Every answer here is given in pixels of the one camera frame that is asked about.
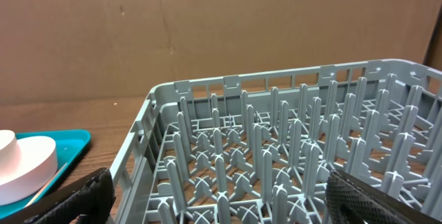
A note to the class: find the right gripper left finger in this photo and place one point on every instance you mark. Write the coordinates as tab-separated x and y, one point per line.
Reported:
87	200

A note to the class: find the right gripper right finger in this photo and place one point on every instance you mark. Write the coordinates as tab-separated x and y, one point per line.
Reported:
350	200

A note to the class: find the grey dishwasher rack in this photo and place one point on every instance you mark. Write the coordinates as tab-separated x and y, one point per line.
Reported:
259	147

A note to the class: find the teal serving tray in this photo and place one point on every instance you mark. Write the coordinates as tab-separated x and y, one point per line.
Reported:
71	146

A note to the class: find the pink bowl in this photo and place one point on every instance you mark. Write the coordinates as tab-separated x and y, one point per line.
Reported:
37	165

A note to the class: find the wooden chopstick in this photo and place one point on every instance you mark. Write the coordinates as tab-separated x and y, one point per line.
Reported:
40	192

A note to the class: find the cream paper cup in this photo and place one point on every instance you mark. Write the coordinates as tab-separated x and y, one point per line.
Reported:
10	155

